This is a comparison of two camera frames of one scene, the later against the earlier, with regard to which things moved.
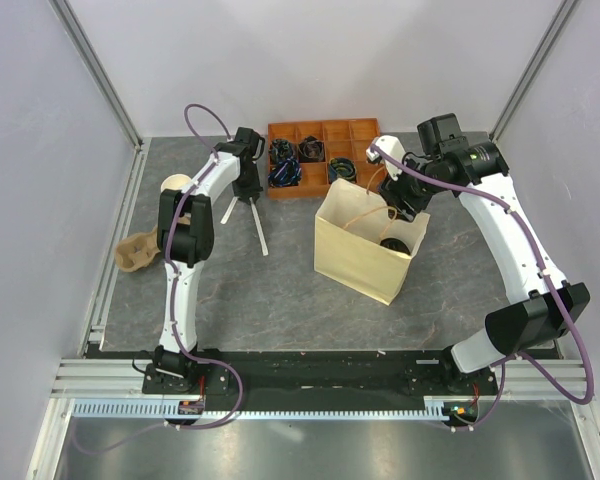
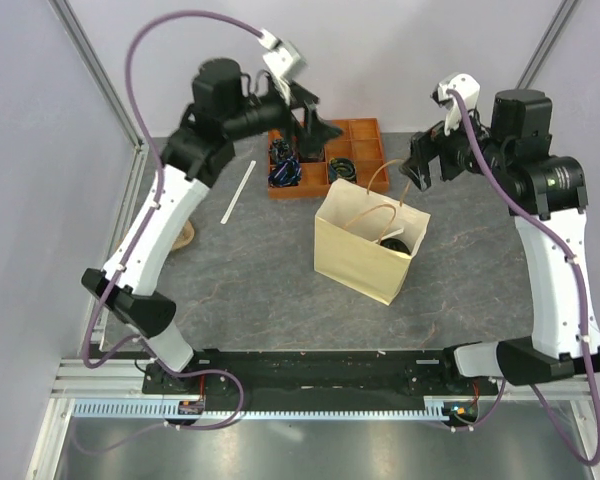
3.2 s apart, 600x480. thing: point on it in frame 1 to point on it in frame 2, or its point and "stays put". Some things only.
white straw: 263,241 to 401,230
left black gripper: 253,192 to 313,131
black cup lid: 395,244 stays put
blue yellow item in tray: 342,168 stays put
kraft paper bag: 350,226 stays put
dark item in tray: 281,149 stays put
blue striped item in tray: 286,173 stays put
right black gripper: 393,191 to 426,145
